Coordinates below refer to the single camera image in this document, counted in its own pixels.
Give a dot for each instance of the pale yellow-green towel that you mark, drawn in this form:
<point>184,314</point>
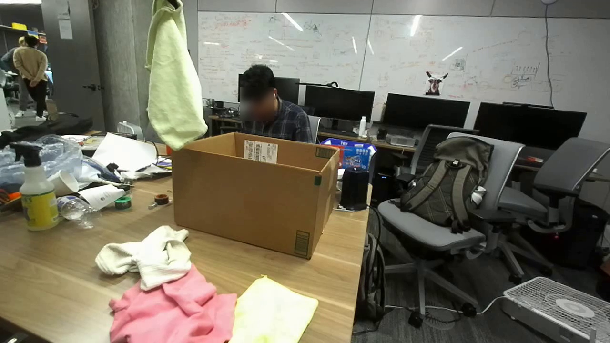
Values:
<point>175,82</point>

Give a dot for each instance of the seated person in plaid shirt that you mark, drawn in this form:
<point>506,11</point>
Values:
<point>283,120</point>

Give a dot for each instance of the brown cardboard box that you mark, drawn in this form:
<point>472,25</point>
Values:
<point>241,196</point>

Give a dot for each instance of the standing person in tan top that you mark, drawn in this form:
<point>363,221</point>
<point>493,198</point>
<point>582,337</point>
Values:
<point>32,67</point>

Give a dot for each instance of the white paper sheet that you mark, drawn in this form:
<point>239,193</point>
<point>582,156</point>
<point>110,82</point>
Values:
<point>125,152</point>

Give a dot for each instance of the black jacket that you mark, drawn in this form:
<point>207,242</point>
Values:
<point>39,130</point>

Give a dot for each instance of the clear plastic bag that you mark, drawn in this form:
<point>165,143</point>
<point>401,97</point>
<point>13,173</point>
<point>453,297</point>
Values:
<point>60,158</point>

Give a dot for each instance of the brown tape roll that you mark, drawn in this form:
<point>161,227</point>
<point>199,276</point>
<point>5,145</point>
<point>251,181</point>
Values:
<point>161,198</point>

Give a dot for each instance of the green tape roll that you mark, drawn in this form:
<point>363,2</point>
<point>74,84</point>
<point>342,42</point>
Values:
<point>123,202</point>

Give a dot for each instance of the pile of papers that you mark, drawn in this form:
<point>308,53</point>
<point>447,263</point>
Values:
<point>102,194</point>

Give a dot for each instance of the white sanitizer bottle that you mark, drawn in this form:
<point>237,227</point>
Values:
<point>363,128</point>

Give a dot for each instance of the clear plastic bottle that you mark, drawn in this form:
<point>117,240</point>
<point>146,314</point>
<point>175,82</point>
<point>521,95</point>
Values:
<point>74,208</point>

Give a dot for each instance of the blue snack bag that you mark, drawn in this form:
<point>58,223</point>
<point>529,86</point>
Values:
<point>356,154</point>

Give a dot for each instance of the spray bottle with yellow liquid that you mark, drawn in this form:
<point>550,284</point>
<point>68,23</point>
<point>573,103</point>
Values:
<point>39,210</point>

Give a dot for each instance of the white cloth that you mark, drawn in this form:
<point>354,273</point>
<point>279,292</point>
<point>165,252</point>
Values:
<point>154,257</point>

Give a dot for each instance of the black bin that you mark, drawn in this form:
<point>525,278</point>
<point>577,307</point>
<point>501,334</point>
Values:
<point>356,189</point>

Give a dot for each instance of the small plush figure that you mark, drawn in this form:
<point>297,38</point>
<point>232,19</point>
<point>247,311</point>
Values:
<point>436,84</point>

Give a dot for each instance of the black office chair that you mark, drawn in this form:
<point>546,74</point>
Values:
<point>426,145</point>

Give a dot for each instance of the pink cloth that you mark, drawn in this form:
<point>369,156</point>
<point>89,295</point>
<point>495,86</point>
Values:
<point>173,311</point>

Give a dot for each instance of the olive backpack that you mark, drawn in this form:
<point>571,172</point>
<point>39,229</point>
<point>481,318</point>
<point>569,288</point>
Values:
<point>445,183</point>

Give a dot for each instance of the bright yellow towel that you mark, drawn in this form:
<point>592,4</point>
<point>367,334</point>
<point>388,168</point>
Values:
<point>277,314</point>

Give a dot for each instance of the light gray office chair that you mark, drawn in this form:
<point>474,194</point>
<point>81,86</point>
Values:
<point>426,234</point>

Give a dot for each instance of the dark gray office chair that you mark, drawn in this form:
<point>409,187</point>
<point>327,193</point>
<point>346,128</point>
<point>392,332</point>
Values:
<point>573,162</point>

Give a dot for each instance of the white plastic floor device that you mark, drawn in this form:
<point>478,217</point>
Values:
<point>560,311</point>

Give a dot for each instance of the wall whiteboard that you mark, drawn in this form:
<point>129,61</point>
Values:
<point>394,50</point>

